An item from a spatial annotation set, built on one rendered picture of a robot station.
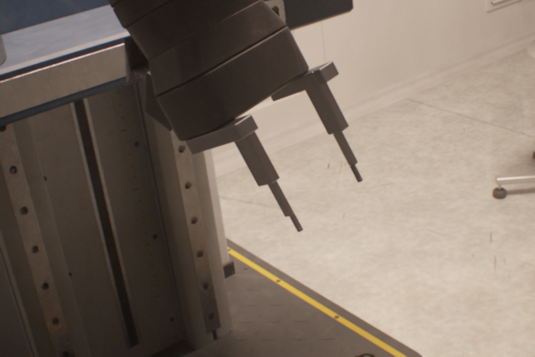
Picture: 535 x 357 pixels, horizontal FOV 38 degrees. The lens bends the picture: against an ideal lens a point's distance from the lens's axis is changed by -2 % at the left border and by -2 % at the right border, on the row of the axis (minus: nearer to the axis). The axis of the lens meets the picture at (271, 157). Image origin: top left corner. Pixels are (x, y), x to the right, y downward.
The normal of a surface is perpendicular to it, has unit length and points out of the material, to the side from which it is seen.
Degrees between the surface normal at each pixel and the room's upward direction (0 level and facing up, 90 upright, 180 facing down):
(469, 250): 0
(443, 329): 0
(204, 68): 61
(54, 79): 90
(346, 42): 90
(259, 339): 0
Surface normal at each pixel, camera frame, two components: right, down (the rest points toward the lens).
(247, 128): 0.58, -0.15
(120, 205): 0.61, 0.26
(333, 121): -0.66, 0.47
